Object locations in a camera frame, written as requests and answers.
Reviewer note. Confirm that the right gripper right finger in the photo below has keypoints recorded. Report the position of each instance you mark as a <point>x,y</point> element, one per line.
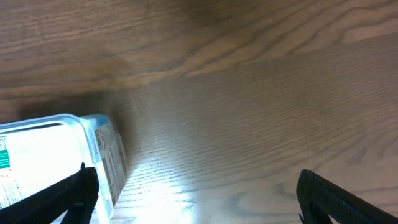
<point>321,201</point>

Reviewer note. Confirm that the clear plastic container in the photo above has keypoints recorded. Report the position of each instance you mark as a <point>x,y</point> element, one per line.
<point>104,209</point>

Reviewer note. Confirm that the white green medicine box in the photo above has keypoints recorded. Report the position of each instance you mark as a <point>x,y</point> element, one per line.
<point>34,159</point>

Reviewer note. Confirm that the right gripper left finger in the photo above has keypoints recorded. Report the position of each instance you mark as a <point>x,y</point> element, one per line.
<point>74,197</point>

